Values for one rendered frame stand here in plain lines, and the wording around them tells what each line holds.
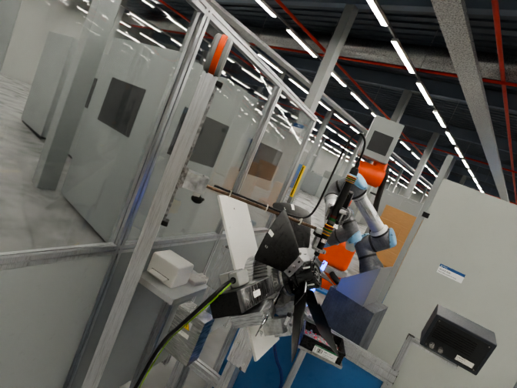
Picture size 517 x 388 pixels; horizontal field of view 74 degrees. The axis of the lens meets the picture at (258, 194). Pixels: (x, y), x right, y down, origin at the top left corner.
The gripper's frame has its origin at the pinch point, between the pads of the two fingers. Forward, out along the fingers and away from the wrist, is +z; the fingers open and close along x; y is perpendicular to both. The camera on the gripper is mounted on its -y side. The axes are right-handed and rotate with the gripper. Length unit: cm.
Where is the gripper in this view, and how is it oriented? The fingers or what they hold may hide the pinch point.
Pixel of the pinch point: (335, 208)
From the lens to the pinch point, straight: 153.8
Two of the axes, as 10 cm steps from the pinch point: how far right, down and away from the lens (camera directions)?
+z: -4.0, -0.6, -9.1
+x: -8.3, -4.0, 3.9
